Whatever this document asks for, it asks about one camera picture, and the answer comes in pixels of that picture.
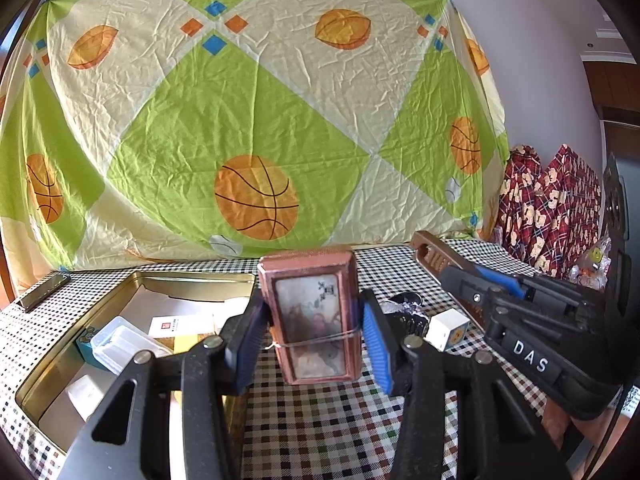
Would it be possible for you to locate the white toy cube sun print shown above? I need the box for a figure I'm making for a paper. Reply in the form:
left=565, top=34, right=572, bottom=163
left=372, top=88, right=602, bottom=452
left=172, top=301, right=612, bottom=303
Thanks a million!
left=426, top=308, right=471, bottom=352

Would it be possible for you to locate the red plaid bear cloth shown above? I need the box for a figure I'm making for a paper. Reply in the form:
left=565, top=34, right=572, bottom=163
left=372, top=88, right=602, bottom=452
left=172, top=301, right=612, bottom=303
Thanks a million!
left=492, top=144, right=603, bottom=281

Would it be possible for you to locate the brown wooden box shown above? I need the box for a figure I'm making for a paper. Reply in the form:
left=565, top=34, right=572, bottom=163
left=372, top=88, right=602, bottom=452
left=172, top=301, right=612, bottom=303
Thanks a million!
left=410, top=230, right=488, bottom=333

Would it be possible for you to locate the pink card box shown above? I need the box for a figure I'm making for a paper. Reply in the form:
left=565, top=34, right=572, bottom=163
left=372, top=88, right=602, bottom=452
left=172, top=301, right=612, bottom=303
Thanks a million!
left=257, top=248, right=360, bottom=386

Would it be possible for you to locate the green basketball print sheet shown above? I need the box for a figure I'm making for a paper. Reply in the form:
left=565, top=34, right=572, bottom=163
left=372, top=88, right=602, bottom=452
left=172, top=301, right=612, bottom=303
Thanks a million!
left=0, top=0, right=511, bottom=273

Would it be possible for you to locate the white paper card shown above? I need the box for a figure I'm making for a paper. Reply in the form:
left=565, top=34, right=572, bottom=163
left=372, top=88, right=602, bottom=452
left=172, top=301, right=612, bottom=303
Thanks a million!
left=147, top=310, right=221, bottom=338

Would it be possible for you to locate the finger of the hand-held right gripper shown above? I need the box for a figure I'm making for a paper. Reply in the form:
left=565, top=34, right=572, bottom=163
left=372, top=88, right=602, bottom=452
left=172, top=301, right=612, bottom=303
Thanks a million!
left=439, top=266, right=542, bottom=347
left=472, top=266, right=608, bottom=333

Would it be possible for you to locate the yellow smiley packet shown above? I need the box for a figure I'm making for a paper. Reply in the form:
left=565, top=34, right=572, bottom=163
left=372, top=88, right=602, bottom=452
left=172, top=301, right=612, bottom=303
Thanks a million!
left=570, top=240, right=613, bottom=291

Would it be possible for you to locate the brown wooden cabinet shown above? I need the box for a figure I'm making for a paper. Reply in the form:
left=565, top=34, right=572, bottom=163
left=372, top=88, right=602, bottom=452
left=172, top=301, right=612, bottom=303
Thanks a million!
left=582, top=50, right=640, bottom=126

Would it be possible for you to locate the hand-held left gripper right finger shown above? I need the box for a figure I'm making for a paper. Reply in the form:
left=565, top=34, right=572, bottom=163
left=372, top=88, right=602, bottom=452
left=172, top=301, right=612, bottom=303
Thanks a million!
left=357, top=290, right=573, bottom=480

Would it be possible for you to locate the dark flat case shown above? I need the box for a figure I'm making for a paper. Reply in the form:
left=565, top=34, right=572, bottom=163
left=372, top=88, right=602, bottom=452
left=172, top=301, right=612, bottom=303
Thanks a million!
left=20, top=272, right=71, bottom=312

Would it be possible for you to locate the gold tin box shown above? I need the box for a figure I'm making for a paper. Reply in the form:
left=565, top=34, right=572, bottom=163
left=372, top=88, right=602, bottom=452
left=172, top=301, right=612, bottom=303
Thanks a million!
left=15, top=270, right=261, bottom=456

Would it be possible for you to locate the clear plastic box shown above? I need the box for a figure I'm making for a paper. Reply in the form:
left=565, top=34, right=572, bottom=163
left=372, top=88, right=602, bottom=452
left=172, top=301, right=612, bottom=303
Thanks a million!
left=90, top=316, right=173, bottom=375

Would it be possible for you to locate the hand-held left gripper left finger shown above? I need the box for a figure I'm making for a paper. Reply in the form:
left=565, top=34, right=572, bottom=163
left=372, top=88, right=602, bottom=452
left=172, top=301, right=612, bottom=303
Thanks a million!
left=55, top=290, right=271, bottom=480

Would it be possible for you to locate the white square box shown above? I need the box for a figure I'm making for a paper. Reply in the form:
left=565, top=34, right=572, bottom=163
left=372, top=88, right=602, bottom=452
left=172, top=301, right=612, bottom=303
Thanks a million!
left=67, top=376, right=113, bottom=413

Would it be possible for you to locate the checkered tablecloth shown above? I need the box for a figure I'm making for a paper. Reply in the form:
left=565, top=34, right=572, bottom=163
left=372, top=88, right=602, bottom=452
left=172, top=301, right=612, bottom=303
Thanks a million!
left=0, top=237, right=626, bottom=480

